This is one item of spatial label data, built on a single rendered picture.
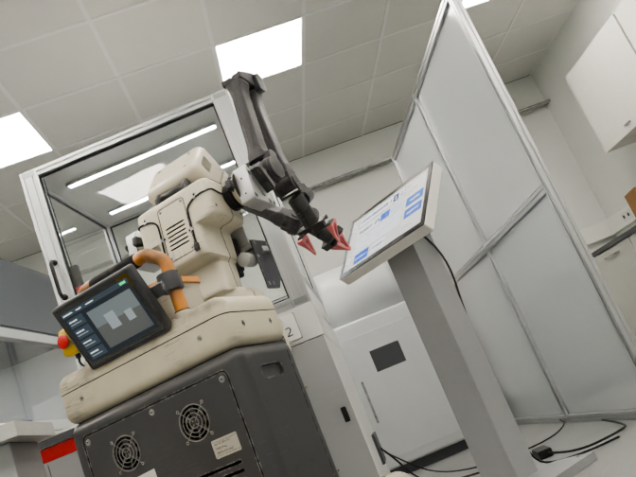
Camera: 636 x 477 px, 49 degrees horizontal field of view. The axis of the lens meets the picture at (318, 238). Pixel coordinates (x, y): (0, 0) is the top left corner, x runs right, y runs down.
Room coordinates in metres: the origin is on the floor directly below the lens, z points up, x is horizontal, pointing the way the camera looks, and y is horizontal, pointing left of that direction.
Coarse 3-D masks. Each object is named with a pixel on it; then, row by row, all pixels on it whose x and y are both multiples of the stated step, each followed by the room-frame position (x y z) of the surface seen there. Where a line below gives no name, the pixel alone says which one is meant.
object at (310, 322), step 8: (304, 304) 2.86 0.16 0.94; (312, 304) 2.88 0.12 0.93; (288, 312) 2.86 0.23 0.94; (296, 312) 2.86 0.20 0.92; (304, 312) 2.86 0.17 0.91; (312, 312) 2.86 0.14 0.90; (320, 312) 3.19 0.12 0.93; (296, 320) 2.86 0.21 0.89; (304, 320) 2.86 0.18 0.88; (312, 320) 2.86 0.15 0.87; (320, 320) 2.96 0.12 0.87; (304, 328) 2.86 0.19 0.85; (312, 328) 2.86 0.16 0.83; (320, 328) 2.86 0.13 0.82; (328, 328) 3.37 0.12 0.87; (304, 336) 2.86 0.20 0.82; (312, 336) 2.86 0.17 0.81; (328, 336) 3.11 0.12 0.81; (296, 344) 2.87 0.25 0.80; (336, 344) 3.52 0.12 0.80
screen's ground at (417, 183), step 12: (420, 180) 2.52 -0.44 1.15; (396, 192) 2.65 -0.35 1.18; (408, 192) 2.56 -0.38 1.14; (420, 216) 2.41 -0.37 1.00; (360, 228) 2.79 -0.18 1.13; (372, 228) 2.69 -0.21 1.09; (396, 228) 2.53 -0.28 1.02; (408, 228) 2.45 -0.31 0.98; (348, 252) 2.79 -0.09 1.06; (360, 252) 2.70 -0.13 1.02
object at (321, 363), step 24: (312, 360) 2.86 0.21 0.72; (336, 360) 3.00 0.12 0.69; (312, 384) 2.86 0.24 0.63; (336, 384) 2.86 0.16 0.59; (336, 408) 2.86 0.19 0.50; (360, 408) 3.35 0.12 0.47; (336, 432) 2.86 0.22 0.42; (360, 432) 2.86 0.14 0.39; (336, 456) 2.86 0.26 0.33; (360, 456) 2.86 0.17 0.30; (384, 456) 3.54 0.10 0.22
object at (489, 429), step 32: (416, 256) 2.58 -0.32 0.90; (416, 288) 2.63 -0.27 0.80; (448, 288) 2.63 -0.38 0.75; (416, 320) 2.68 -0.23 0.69; (448, 320) 2.58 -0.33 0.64; (448, 352) 2.62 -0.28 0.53; (480, 352) 2.64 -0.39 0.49; (448, 384) 2.67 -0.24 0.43; (480, 384) 2.59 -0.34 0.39; (480, 416) 2.61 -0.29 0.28; (512, 416) 2.65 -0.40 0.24; (480, 448) 2.65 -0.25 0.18; (512, 448) 2.60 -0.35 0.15
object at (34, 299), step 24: (0, 264) 3.16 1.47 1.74; (0, 288) 3.09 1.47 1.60; (24, 288) 3.33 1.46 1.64; (48, 288) 3.62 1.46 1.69; (0, 312) 3.03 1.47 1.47; (24, 312) 3.26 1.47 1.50; (48, 312) 3.53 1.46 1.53; (0, 336) 2.99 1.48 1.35; (24, 336) 3.19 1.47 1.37; (48, 336) 3.45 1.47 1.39
